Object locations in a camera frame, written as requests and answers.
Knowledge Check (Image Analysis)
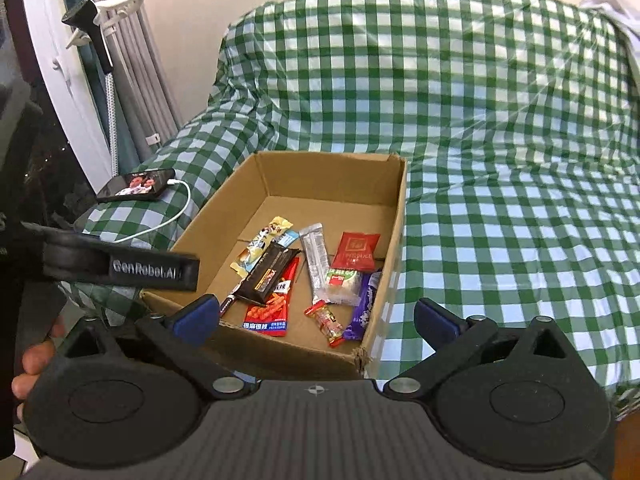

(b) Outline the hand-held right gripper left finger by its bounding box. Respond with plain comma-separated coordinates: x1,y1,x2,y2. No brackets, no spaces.
62,293,261,401

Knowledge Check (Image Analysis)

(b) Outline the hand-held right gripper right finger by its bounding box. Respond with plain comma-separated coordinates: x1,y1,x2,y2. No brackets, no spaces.
382,297,576,401

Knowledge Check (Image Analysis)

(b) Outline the purple candy packet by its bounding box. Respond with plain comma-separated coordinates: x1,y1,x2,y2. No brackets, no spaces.
343,270,384,341

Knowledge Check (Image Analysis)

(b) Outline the red snack stick packet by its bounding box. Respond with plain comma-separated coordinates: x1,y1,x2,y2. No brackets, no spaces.
243,257,301,336

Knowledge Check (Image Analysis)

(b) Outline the dark brown chocolate bar packet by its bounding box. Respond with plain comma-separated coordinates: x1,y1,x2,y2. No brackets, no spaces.
234,244,301,307

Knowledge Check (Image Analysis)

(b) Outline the cream wafer packet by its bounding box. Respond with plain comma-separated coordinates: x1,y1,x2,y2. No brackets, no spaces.
322,268,364,306

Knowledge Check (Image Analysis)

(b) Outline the red square snack packet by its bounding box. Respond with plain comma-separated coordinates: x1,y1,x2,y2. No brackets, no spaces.
329,231,381,274

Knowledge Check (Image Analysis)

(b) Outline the beige gold candy wrapper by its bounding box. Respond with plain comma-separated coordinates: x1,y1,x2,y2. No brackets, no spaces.
229,215,294,277

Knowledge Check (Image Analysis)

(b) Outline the small red gold candy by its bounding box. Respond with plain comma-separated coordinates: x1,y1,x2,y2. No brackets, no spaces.
304,301,346,347

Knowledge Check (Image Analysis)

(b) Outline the silver clear snack packet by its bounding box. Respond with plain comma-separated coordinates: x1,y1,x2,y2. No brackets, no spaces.
298,223,334,307

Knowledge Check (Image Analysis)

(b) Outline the brown cardboard box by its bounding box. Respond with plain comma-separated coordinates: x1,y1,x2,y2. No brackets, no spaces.
141,151,409,380

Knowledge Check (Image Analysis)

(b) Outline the person's left hand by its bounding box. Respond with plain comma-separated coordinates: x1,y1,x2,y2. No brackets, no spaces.
11,310,67,408

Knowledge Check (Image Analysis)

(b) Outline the black smartphone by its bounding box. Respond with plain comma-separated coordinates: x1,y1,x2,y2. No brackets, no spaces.
95,169,176,205

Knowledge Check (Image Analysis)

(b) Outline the green checked cloth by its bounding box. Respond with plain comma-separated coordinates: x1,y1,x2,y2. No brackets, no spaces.
59,0,640,411

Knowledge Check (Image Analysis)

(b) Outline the grey curtain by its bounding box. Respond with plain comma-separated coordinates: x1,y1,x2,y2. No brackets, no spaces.
80,0,182,162

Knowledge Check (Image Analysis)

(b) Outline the black garment steamer head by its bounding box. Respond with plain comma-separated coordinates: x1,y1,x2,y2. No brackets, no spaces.
61,0,114,74

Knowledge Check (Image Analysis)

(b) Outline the white plastic hanger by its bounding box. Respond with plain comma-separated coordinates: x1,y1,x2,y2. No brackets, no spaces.
66,0,157,49

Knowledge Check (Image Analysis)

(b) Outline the white crumpled cloth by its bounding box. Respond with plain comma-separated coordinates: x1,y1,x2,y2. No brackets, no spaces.
579,0,640,47

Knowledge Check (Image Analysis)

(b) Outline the white charging cable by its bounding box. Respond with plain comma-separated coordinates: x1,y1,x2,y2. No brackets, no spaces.
81,178,193,245

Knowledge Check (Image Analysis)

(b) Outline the braided steamer hose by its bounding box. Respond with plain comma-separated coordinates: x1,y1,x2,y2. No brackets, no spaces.
105,70,121,177

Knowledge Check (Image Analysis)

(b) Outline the white window frame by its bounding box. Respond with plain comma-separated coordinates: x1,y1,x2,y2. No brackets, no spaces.
19,0,114,181

